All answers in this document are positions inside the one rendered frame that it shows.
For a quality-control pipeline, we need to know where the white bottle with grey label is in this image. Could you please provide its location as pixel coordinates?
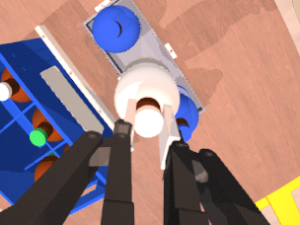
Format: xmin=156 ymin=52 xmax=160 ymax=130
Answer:
xmin=114 ymin=56 xmax=180 ymax=137

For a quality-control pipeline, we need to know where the blue bottle with light blue label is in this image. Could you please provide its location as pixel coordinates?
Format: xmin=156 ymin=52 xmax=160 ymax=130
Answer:
xmin=175 ymin=85 xmax=199 ymax=142

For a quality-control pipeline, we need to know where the blue crate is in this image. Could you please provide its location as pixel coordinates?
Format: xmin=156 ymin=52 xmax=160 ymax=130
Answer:
xmin=0 ymin=37 xmax=113 ymax=216

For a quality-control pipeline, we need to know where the blue bottle with white label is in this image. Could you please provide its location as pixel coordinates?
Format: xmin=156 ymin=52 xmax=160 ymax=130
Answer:
xmin=92 ymin=5 xmax=141 ymax=53

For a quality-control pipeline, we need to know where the brown bottle with white cap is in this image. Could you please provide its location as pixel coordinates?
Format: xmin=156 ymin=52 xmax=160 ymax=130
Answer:
xmin=0 ymin=67 xmax=31 ymax=103

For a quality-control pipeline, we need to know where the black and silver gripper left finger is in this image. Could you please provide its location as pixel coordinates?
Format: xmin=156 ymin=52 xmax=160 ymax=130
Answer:
xmin=0 ymin=98 xmax=136 ymax=225

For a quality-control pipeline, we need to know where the dark grey tray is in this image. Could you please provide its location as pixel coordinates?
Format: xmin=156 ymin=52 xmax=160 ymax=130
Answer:
xmin=81 ymin=0 xmax=206 ymax=114

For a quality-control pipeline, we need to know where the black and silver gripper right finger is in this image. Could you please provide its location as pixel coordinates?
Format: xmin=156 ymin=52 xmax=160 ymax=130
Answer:
xmin=158 ymin=105 xmax=270 ymax=225

